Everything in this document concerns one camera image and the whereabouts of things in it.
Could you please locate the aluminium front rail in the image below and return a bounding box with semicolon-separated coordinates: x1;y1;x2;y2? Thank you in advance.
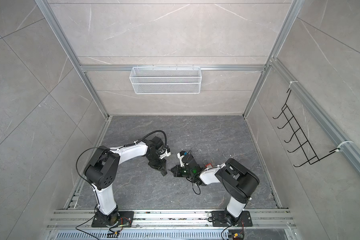
44;209;301;240

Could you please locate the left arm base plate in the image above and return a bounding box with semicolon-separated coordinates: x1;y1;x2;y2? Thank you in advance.
91;211;134;228

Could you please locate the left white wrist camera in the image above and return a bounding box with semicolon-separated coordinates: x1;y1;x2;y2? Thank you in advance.
158;146;171;159

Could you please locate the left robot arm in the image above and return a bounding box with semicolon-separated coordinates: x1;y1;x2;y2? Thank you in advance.
84;137;171;220

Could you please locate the black wire hook rack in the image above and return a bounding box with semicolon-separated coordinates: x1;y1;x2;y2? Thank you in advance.
272;89;341;168

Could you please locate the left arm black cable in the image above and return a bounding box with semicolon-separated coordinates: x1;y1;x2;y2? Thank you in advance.
124;129;168;149

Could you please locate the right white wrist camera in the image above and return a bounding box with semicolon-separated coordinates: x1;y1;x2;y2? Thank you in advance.
177;151;188;167

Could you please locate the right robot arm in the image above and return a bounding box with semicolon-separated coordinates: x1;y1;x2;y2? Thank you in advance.
171;152;260;224

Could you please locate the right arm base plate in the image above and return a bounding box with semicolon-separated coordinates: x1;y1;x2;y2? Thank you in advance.
207;211;253;227

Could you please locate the white wire mesh basket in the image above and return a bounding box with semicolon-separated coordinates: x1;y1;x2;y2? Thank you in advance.
130;67;202;95

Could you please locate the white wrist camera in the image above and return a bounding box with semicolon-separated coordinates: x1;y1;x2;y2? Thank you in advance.
158;146;171;159
177;151;188;167

